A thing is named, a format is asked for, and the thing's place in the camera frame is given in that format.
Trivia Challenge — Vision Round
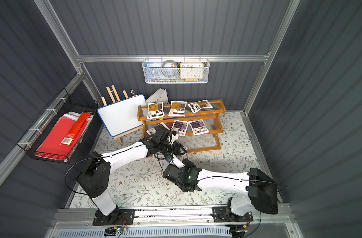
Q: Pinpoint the round grey tape roll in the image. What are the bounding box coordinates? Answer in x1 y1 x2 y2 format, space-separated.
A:
161 59 178 78

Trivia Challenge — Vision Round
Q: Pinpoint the white book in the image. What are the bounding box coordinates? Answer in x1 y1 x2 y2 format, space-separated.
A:
146 88 169 105

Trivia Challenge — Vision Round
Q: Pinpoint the small green circuit board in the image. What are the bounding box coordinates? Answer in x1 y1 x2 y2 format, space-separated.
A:
103 226 126 238

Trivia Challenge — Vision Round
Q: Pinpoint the red folder stack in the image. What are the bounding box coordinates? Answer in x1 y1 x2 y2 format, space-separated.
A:
35 112 93 162

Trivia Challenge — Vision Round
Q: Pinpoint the purple coffee bag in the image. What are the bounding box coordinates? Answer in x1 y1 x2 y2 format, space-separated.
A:
146 122 170 135
172 120 189 136
188 119 209 135

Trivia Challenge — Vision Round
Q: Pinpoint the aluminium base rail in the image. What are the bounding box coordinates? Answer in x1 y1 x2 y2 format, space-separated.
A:
49 203 296 229

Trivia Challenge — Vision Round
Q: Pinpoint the blue box in basket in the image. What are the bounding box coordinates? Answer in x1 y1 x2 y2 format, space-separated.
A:
144 62 163 68

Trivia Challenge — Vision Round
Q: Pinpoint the white wire wall basket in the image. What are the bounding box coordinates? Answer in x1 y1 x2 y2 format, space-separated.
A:
142 58 210 84

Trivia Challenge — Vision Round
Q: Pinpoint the red long box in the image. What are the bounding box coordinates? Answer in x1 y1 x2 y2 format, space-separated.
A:
61 112 91 146

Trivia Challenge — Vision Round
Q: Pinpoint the yellow square clock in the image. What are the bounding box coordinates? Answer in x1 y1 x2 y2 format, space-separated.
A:
180 62 204 81

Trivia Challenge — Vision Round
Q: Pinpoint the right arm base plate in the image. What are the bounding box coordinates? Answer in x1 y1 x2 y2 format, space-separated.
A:
212 197 255 224

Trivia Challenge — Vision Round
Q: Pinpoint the wooden easel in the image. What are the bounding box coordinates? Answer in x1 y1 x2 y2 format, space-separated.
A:
101 85 144 142

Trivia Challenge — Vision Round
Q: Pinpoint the black wire side basket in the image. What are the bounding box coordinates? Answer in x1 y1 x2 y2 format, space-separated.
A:
17 93 101 164

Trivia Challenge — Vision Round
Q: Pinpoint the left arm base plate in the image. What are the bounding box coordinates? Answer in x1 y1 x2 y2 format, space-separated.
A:
93 208 135 226

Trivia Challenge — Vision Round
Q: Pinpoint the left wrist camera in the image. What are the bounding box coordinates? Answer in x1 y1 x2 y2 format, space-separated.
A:
169 131 179 143

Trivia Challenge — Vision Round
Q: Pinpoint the orange wooden three-tier shelf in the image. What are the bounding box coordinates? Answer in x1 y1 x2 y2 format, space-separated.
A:
137 99 226 153

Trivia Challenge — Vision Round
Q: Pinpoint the white board blue frame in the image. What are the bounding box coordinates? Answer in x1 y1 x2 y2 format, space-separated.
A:
97 94 146 137

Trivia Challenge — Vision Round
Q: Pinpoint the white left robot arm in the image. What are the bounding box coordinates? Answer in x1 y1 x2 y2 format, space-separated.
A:
77 129 187 216

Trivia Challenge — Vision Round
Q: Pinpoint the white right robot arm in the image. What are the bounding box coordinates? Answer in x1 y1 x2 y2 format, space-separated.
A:
163 160 278 216

